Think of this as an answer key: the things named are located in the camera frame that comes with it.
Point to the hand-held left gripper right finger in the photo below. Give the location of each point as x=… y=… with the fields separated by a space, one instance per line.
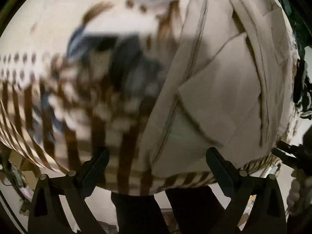
x=220 y=173

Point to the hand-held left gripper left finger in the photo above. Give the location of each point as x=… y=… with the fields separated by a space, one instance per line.
x=93 y=173

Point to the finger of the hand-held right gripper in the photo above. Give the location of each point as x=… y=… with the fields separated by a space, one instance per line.
x=285 y=150

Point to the beige small garment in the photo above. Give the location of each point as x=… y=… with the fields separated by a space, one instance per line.
x=219 y=90

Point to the person's right hand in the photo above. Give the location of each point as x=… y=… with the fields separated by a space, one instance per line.
x=296 y=190

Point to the person's dark pants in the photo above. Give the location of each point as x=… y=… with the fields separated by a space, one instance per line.
x=195 y=212

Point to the cardboard box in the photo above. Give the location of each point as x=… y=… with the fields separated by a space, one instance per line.
x=26 y=175

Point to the dark green patterned cloth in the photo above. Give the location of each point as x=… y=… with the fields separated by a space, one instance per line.
x=298 y=34

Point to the brown striped printed blanket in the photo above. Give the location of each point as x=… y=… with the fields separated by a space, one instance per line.
x=48 y=29

